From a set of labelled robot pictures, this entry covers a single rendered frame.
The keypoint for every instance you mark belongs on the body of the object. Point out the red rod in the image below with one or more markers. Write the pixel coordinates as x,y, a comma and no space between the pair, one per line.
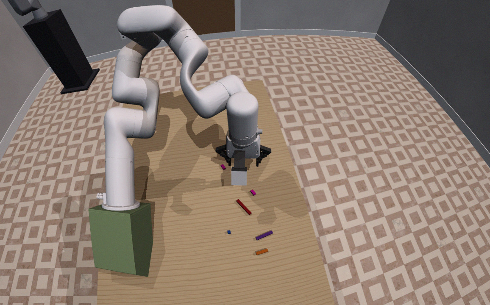
243,206

